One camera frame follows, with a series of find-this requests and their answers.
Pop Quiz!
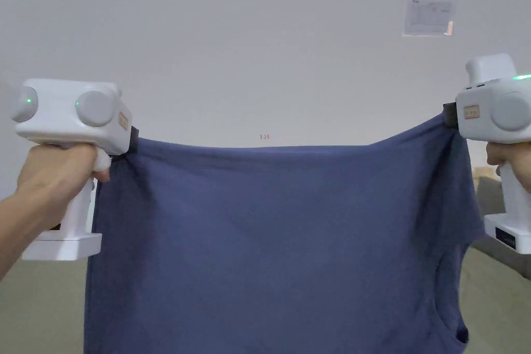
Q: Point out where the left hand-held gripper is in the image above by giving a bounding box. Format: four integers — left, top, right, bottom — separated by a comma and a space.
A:
9, 78, 139, 262

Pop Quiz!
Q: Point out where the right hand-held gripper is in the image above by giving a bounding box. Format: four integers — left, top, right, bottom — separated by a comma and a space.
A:
443, 53, 531, 254

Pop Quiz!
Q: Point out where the person's right hand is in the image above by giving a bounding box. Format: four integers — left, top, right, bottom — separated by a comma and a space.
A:
486, 141, 531, 194

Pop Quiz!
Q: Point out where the dark blue shirt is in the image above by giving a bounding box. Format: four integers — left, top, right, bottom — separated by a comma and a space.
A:
82, 112, 486, 354

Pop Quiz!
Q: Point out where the person's left hand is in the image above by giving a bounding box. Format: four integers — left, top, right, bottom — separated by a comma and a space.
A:
16, 141, 112, 243

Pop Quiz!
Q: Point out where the paper sheet in plastic sleeve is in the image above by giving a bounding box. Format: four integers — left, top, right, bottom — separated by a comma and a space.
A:
402, 0, 456, 37

